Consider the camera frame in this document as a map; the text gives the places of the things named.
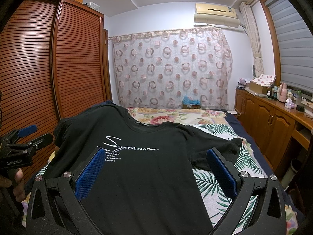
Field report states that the wall air conditioner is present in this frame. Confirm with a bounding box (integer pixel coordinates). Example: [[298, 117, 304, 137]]
[[194, 3, 240, 28]]

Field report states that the circle patterned curtain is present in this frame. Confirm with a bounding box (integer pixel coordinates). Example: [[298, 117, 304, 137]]
[[112, 27, 232, 109]]

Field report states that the person left hand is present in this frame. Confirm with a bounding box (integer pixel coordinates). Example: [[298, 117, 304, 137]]
[[1, 168, 26, 202]]

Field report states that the floral quilt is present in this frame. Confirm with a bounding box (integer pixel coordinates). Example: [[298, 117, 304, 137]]
[[127, 108, 228, 125]]

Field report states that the beige side drape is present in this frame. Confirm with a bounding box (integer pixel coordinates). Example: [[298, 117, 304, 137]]
[[239, 2, 264, 78]]

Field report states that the pink kettle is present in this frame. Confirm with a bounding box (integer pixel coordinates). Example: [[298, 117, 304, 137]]
[[279, 82, 288, 103]]

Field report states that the black printed t-shirt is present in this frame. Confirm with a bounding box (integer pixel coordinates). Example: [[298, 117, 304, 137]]
[[44, 105, 242, 234]]

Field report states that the wooden sideboard cabinet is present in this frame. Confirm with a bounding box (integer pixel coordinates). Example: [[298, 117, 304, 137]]
[[235, 89, 312, 177]]

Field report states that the grey window blind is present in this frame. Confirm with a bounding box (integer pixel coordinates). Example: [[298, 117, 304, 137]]
[[262, 0, 312, 93]]

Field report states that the wooden louvered wardrobe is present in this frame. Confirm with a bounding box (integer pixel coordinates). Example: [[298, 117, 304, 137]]
[[0, 0, 112, 182]]

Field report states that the blue item behind bed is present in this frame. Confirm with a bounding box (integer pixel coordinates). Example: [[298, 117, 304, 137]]
[[181, 96, 201, 109]]

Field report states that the bed with leaf sheet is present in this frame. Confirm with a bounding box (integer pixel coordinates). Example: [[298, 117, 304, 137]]
[[26, 105, 287, 234]]

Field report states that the cardboard box on cabinet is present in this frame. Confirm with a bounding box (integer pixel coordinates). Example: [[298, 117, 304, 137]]
[[249, 81, 268, 94]]

